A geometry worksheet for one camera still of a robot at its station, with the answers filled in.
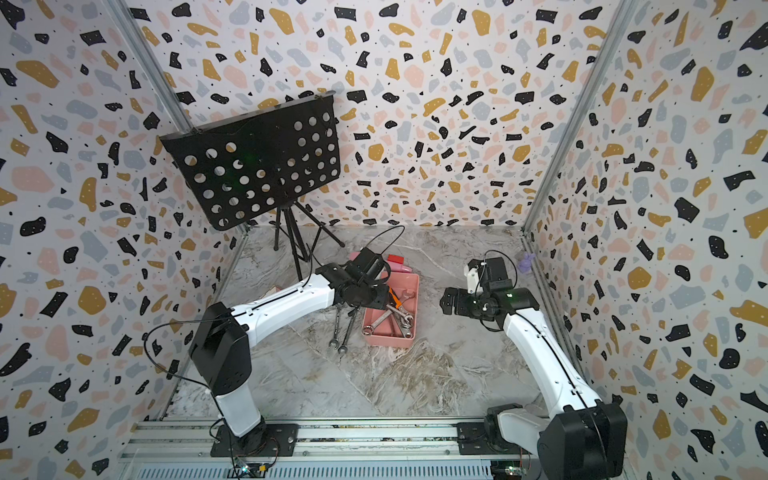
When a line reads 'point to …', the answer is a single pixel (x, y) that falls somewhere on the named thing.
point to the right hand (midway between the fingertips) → (456, 303)
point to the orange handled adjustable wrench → (395, 299)
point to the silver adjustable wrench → (405, 327)
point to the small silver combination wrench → (333, 343)
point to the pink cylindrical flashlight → (353, 255)
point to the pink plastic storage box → (397, 324)
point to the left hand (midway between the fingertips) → (387, 298)
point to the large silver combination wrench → (369, 329)
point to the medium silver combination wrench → (343, 349)
